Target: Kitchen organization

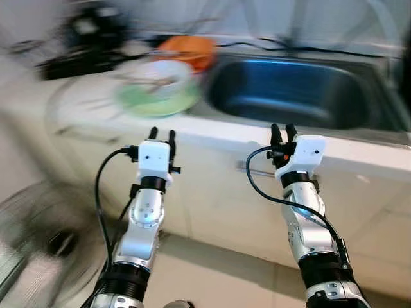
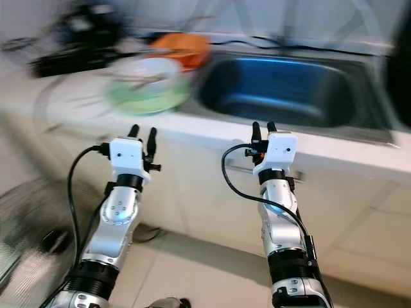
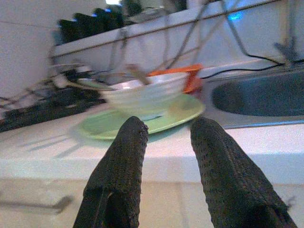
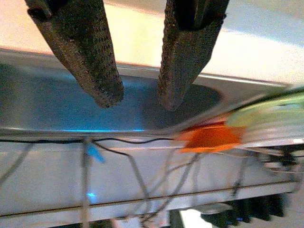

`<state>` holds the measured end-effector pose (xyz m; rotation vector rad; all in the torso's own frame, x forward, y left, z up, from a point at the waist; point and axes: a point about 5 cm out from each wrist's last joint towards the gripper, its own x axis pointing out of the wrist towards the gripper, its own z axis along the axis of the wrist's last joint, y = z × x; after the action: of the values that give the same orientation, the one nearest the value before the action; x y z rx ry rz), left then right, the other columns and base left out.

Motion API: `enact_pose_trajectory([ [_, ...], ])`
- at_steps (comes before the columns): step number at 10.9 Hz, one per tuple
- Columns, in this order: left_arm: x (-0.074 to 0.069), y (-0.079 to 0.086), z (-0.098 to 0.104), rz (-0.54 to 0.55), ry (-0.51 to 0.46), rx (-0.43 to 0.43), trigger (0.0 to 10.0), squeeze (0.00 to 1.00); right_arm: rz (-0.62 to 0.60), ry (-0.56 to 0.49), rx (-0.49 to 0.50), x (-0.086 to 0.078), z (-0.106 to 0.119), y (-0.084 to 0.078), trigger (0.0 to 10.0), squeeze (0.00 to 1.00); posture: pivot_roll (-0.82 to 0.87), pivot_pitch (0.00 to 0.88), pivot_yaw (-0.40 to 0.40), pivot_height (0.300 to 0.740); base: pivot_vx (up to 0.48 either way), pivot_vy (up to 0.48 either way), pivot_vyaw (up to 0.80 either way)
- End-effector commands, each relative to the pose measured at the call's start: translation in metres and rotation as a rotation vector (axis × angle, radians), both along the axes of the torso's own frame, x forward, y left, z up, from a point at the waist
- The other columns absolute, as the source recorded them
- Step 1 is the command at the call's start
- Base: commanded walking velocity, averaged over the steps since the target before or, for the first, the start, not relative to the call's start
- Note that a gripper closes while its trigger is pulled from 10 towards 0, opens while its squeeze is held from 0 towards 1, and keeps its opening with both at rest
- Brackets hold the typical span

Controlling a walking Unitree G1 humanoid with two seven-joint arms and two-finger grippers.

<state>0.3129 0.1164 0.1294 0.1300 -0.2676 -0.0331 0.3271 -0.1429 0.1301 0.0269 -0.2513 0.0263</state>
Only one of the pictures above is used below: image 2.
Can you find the pale green plate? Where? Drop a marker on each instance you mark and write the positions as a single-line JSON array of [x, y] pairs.
[[148, 104]]

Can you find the orange bowl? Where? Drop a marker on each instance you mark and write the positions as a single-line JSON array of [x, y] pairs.
[[186, 48]]

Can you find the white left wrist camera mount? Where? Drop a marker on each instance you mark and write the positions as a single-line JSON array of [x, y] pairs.
[[127, 154]]

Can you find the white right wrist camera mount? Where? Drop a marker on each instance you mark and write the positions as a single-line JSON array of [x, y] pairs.
[[279, 151]]

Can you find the metal cage floor fan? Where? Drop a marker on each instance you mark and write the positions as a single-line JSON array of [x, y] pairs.
[[32, 237]]

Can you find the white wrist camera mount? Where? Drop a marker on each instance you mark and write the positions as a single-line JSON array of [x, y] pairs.
[[279, 151], [127, 154]]

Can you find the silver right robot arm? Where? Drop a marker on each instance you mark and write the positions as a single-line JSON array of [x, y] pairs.
[[279, 212]]

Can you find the white bowl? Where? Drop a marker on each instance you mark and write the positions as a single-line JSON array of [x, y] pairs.
[[148, 67]]

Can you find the large black power adapter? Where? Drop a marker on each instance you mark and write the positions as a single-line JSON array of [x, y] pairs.
[[90, 25]]

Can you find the stainless steel sink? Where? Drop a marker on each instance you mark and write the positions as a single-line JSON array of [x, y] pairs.
[[282, 90]]

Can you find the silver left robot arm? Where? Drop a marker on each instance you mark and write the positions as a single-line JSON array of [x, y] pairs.
[[119, 215]]

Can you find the black power strip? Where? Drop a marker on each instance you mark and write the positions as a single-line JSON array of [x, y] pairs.
[[70, 64]]

